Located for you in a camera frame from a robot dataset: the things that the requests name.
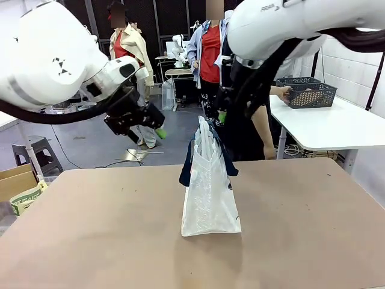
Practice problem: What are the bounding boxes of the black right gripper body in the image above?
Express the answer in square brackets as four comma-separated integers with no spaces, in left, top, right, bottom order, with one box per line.
[215,85,241,115]

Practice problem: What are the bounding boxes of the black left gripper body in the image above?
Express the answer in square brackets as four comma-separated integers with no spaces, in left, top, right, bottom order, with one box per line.
[103,86,165,135]

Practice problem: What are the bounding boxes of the translucent white shopping bag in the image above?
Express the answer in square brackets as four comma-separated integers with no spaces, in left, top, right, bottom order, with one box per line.
[179,116,242,238]

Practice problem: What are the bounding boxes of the grey herringbone plastic basket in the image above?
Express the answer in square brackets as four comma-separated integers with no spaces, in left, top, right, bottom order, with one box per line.
[284,82,338,110]

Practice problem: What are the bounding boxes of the person's right forearm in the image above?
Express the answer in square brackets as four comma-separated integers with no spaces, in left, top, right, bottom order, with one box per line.
[251,105,276,160]

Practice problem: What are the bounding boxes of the person's left hand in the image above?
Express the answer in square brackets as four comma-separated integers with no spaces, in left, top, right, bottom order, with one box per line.
[269,85,292,105]

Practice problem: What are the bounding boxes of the person in black shirt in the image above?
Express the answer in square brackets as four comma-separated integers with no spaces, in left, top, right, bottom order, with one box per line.
[224,67,276,162]

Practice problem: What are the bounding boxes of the clear plastic floor container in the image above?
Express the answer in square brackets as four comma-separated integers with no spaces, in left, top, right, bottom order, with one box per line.
[161,78,177,111]

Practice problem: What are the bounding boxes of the wooden background desk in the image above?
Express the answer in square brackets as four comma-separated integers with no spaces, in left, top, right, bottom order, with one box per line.
[164,68,194,103]

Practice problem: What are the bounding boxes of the mannequin with cream jacket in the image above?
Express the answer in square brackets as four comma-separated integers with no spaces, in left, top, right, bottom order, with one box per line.
[108,0,165,150]

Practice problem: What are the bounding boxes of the grey lattice plastic basket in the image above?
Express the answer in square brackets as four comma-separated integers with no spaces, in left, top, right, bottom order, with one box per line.
[276,76,322,88]

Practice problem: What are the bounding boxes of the grey step stool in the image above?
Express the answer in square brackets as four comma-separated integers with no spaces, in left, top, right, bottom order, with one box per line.
[11,135,64,177]

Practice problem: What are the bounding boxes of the white side table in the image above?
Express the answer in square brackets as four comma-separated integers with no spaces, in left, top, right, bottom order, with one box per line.
[269,95,385,160]

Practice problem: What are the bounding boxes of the white desk with leg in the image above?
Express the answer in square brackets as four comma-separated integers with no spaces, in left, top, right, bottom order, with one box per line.
[0,111,45,184]

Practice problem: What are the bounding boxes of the green printed paper sack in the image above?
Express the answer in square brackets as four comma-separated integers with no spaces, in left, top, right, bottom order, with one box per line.
[10,180,49,217]

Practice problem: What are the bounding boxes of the brown cardboard box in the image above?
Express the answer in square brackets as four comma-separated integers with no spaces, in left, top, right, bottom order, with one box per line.
[0,163,39,202]

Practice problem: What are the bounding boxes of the black slanted stand pole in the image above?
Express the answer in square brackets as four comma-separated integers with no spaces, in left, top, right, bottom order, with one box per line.
[365,51,385,112]

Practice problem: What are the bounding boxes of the metal mannequin base plate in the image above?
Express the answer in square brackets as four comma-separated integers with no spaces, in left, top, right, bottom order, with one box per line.
[115,148,165,165]

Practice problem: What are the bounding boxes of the black floor cable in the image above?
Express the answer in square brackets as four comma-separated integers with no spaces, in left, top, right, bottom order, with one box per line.
[94,159,145,169]

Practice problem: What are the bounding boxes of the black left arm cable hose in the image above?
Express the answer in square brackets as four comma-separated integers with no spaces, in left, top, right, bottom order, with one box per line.
[0,87,133,126]

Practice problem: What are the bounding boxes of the white cables under table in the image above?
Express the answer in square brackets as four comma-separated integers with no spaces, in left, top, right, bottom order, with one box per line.
[284,144,302,158]

